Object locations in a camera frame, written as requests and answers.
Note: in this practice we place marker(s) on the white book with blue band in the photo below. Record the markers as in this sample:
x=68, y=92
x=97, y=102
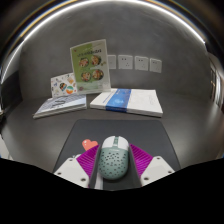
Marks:
x=133, y=101

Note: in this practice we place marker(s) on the green food poster sheet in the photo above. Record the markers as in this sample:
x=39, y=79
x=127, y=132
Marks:
x=90, y=66

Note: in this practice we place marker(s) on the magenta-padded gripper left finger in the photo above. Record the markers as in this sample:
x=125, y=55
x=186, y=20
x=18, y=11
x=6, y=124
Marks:
x=71, y=170

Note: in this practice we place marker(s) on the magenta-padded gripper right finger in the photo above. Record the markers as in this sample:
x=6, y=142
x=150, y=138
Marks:
x=156, y=169

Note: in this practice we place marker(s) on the grey patterned book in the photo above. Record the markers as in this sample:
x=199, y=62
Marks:
x=60, y=105

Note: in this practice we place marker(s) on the black mouse pad, cat print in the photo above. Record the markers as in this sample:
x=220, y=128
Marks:
x=133, y=128

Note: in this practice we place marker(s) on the white colourful sticker card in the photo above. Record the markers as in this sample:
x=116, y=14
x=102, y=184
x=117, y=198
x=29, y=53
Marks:
x=63, y=86

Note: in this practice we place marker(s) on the row of white wall sockets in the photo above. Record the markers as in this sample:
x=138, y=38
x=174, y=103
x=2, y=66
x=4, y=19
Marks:
x=141, y=63

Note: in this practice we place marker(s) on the green and white perforated mouse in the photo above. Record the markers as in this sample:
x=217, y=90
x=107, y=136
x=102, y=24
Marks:
x=114, y=160

